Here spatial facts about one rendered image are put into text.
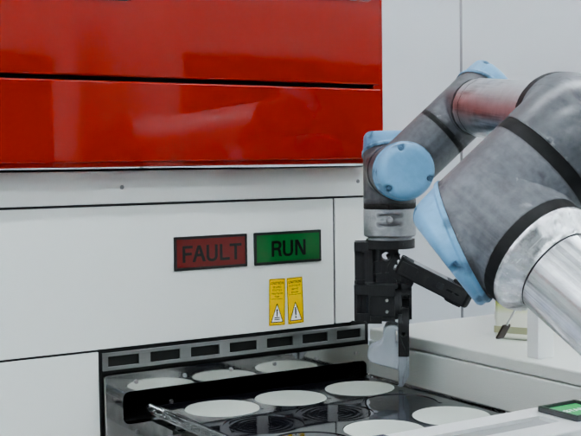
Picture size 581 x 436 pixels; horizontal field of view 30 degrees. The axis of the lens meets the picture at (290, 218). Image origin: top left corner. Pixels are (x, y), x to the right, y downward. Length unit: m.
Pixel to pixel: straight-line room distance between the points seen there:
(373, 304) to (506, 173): 0.55
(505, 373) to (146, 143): 0.57
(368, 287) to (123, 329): 0.35
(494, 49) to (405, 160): 2.53
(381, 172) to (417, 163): 0.05
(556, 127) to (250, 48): 0.61
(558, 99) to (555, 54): 3.06
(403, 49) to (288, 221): 2.08
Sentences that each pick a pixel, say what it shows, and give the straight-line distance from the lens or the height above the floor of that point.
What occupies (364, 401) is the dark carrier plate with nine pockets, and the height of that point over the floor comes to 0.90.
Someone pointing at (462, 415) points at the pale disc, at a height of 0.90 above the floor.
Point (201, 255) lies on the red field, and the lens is 1.55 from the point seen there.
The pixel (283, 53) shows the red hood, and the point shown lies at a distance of 1.57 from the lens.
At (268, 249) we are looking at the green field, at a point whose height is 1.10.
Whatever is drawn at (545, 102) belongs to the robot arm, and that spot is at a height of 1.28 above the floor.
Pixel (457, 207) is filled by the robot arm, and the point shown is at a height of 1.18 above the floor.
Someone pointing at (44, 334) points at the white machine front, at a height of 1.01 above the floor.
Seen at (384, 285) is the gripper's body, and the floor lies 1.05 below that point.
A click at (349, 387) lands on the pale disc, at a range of 1.59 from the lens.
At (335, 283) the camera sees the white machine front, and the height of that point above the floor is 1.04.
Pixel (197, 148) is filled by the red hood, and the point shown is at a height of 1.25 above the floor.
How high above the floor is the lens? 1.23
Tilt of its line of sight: 3 degrees down
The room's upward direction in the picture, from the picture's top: 1 degrees counter-clockwise
